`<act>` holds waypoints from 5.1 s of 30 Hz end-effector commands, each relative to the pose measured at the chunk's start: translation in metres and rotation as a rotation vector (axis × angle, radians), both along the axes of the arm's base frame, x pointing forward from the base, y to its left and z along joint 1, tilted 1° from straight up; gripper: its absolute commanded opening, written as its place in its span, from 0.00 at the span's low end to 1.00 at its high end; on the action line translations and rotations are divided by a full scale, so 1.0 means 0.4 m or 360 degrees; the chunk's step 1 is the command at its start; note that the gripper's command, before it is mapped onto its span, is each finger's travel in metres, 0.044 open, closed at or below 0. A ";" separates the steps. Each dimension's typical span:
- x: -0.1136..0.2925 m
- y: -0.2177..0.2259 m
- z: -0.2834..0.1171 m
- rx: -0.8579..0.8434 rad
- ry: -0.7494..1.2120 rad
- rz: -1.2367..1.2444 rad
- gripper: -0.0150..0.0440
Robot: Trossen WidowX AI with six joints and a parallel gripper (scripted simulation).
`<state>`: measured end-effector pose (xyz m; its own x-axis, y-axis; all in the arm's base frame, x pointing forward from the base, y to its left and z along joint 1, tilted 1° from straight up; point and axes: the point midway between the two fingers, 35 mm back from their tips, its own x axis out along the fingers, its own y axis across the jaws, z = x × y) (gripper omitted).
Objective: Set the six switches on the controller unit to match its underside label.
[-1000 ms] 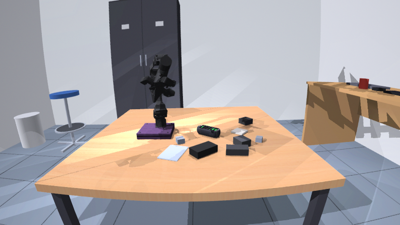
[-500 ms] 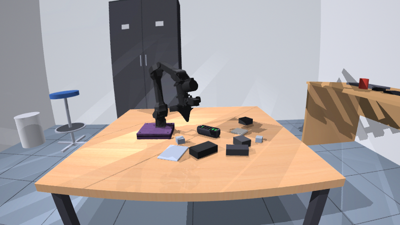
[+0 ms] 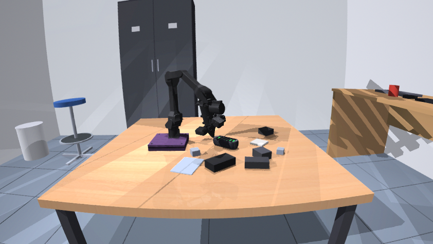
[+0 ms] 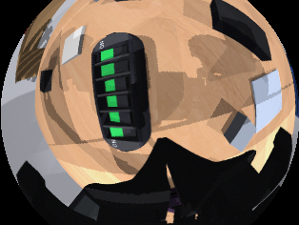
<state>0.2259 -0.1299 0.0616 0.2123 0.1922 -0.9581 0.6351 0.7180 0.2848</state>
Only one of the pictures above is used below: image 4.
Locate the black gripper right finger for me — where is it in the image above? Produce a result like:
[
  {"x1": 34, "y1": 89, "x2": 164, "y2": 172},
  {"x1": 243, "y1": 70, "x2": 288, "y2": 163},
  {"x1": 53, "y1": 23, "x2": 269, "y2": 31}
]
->
[{"x1": 162, "y1": 138, "x2": 257, "y2": 216}]

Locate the white flat rectangular sheet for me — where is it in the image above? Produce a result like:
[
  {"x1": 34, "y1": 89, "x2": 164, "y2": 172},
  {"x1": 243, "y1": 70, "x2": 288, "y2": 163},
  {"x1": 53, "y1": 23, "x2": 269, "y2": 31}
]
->
[{"x1": 250, "y1": 70, "x2": 283, "y2": 133}]

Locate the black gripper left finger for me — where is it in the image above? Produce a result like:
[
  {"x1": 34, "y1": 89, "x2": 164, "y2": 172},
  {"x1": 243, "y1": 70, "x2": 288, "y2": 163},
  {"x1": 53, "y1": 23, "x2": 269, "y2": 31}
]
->
[{"x1": 82, "y1": 138, "x2": 171, "y2": 221}]

